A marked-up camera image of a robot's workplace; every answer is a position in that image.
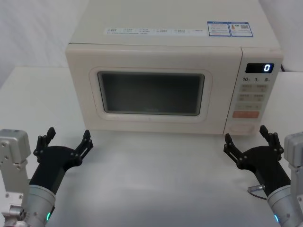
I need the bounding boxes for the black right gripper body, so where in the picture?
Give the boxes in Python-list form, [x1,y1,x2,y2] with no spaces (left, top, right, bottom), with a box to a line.
[238,145,291,196]

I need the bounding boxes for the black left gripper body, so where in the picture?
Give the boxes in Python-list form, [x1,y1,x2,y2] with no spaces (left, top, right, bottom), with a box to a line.
[28,145,81,196]

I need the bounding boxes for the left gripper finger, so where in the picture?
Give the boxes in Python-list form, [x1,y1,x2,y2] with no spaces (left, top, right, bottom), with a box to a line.
[33,127,57,158]
[71,129,94,166]

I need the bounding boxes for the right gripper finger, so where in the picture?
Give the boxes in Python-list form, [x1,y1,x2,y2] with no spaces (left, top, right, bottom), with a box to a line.
[259,125,284,159]
[223,133,249,169]

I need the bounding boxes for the white table cloth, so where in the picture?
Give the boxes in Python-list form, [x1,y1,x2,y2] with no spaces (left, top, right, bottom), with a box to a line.
[0,66,303,227]

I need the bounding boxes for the cream microwave oven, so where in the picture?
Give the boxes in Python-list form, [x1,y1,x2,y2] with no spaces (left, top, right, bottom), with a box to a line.
[65,0,285,137]

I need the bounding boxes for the white curtain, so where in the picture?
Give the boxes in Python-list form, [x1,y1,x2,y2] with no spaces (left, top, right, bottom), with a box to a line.
[0,0,303,73]

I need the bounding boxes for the thin cable with silver plug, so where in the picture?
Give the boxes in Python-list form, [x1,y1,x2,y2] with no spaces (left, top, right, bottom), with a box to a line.
[247,185,270,200]

